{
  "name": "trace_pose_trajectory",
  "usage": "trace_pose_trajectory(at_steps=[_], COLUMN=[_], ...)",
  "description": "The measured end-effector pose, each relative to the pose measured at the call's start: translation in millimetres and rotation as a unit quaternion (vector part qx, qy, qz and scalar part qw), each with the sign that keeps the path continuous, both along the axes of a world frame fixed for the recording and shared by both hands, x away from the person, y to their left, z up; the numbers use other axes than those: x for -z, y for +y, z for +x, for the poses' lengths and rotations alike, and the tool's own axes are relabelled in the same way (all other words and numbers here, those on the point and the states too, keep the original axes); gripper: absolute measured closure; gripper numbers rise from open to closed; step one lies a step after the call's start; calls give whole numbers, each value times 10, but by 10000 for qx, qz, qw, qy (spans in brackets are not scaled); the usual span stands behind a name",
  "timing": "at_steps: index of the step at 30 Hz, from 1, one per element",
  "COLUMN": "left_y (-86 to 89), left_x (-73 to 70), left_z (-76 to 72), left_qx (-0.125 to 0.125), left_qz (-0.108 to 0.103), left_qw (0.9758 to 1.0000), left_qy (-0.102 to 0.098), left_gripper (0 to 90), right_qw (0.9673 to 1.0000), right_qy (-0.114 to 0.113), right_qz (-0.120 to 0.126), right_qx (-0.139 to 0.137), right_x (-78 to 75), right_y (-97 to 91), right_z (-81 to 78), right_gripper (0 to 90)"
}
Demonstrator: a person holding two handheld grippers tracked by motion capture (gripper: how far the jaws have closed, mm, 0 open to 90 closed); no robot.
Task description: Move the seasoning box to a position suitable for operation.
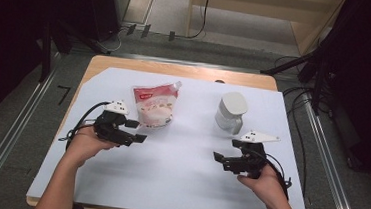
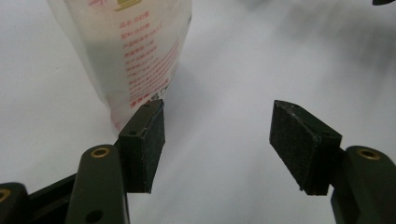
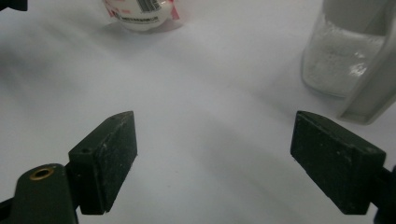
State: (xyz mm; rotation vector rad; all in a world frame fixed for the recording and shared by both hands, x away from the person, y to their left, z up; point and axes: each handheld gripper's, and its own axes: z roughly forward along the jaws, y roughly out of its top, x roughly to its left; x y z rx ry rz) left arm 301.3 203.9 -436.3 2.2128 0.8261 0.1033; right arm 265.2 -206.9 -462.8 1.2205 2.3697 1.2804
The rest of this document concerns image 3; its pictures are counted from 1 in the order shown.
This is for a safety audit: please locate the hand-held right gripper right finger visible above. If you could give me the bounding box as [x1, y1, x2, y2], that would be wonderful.
[290, 110, 388, 216]

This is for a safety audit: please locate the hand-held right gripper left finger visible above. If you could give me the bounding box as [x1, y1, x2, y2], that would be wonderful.
[67, 110, 138, 216]

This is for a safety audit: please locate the red and white sugar bag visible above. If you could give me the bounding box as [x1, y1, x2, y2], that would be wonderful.
[102, 0, 181, 32]

